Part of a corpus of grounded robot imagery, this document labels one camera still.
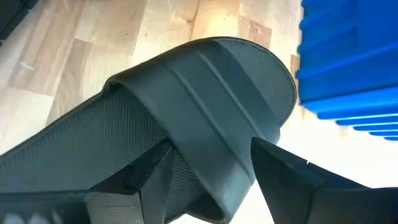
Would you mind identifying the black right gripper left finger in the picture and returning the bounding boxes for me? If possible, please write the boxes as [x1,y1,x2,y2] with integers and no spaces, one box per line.
[84,139,175,224]

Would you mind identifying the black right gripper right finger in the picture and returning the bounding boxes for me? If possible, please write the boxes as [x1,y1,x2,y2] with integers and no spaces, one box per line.
[251,136,368,224]

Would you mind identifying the blue plastic bin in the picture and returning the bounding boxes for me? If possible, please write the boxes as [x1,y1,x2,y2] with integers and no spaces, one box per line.
[295,0,398,141]

